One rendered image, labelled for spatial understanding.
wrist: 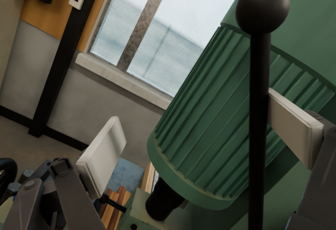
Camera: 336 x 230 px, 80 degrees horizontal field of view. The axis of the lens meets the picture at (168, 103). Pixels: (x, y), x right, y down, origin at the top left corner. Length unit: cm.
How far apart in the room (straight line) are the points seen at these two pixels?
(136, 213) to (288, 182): 26
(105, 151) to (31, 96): 189
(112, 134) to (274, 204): 26
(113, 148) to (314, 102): 23
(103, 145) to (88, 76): 161
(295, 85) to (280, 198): 17
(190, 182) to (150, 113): 149
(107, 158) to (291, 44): 20
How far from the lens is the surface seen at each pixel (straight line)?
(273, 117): 18
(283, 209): 37
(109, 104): 179
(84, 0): 161
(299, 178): 34
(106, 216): 52
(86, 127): 195
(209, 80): 26
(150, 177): 69
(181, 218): 48
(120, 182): 70
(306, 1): 25
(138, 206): 44
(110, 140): 17
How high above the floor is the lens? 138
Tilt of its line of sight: 19 degrees down
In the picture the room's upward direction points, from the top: 32 degrees clockwise
